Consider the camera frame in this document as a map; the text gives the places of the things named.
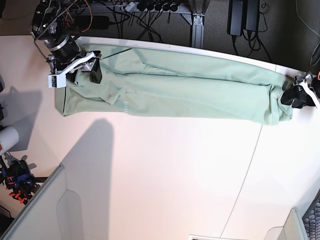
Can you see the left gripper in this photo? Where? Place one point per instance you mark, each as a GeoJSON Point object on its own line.
{"type": "Point", "coordinates": [294, 96]}

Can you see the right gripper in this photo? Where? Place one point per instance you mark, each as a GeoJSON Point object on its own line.
{"type": "Point", "coordinates": [64, 50]}

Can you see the light green T-shirt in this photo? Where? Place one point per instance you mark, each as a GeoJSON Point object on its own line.
{"type": "Point", "coordinates": [158, 83]}

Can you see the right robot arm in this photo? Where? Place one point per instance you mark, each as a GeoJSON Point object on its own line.
{"type": "Point", "coordinates": [59, 23]}

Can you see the black device left edge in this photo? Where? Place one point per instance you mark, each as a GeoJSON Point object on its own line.
{"type": "Point", "coordinates": [3, 108]}

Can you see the black power strip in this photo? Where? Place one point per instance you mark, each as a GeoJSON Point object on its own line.
{"type": "Point", "coordinates": [162, 5]}

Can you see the black power adapter right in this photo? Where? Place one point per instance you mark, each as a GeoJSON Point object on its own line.
{"type": "Point", "coordinates": [243, 15]}

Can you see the white cylinder with logo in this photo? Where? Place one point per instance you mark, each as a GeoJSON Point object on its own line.
{"type": "Point", "coordinates": [9, 137]}

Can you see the grey aluminium table leg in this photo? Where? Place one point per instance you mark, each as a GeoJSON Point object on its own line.
{"type": "Point", "coordinates": [198, 9]}

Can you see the blue orange clamp pile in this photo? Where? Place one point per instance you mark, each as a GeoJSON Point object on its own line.
{"type": "Point", "coordinates": [18, 179]}

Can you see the grey partition panel left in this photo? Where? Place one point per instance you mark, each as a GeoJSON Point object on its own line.
{"type": "Point", "coordinates": [53, 213]}

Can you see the grey panel bottom right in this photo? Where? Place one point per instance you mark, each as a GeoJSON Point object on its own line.
{"type": "Point", "coordinates": [306, 227]}

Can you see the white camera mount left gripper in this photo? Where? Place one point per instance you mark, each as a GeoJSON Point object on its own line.
{"type": "Point", "coordinates": [306, 84]}

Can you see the white camera mount gripper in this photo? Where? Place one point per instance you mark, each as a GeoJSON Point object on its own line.
{"type": "Point", "coordinates": [306, 84]}
{"type": "Point", "coordinates": [58, 78]}

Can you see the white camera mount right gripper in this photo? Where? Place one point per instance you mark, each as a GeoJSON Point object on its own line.
{"type": "Point", "coordinates": [58, 78]}

